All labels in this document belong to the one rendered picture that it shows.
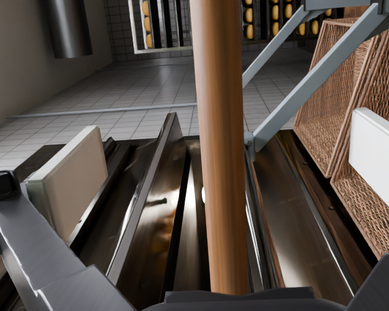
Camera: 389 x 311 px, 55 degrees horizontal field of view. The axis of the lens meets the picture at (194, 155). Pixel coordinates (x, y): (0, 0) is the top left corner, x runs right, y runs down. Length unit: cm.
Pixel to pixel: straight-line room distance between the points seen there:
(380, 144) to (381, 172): 1
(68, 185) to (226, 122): 12
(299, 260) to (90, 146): 84
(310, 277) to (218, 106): 73
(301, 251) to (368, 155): 83
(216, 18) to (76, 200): 13
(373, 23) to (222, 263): 46
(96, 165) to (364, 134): 13
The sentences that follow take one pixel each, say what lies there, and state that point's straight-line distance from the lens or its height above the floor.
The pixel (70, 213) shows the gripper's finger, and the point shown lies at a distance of 16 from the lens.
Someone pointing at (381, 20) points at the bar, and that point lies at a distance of 65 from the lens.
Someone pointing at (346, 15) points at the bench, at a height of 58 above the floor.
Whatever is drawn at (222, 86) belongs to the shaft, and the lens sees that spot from 23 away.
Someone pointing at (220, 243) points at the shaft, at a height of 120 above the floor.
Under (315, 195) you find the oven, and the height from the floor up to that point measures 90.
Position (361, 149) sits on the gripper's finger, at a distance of 19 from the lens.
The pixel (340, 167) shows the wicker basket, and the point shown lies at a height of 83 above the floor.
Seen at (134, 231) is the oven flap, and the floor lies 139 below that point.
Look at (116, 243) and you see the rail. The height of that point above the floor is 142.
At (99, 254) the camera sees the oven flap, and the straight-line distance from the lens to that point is 106.
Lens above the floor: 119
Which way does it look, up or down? 4 degrees up
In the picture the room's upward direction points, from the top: 93 degrees counter-clockwise
